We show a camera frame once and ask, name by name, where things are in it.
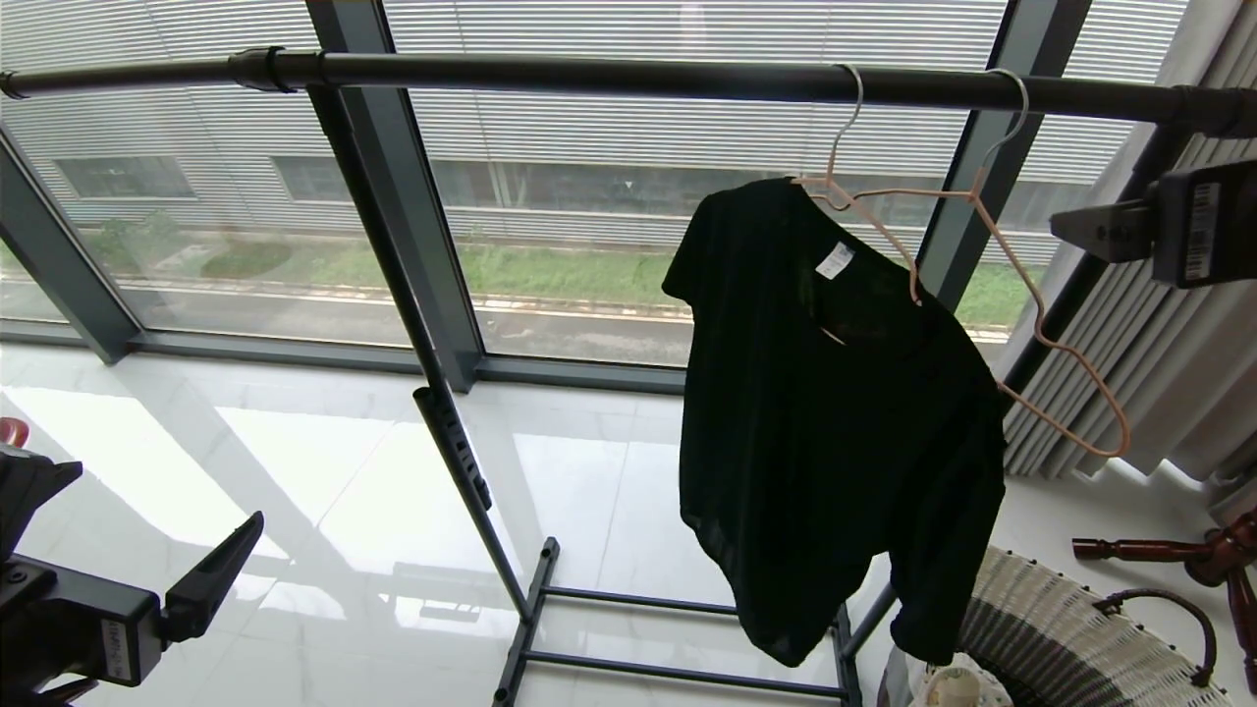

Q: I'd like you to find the pink clothes hanger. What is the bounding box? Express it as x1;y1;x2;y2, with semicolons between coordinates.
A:
852;69;1132;460
791;64;926;347

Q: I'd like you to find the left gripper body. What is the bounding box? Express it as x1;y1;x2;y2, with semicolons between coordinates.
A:
0;553;166;707

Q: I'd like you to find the black clothes rack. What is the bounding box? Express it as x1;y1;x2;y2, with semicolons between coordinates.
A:
0;47;1257;707

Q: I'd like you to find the window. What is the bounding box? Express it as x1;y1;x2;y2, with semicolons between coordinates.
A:
0;0;1194;394

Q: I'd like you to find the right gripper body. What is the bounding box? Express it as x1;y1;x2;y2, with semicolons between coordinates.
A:
1151;160;1257;291

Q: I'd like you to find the red wooden turned stand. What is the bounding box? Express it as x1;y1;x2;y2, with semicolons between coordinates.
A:
1072;511;1257;693

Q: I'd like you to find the beige curtain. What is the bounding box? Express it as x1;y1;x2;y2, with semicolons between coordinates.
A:
1002;0;1257;512

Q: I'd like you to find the cream printed garment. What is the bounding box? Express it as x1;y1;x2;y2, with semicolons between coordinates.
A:
913;666;1012;707

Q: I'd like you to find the white laundry basket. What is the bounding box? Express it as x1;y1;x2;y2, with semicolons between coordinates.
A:
879;545;1233;707

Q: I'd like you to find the black garment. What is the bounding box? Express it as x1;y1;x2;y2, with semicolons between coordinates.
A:
663;177;1010;669

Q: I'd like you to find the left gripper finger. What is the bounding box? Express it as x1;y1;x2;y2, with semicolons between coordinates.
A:
162;511;266;644
0;447;84;563

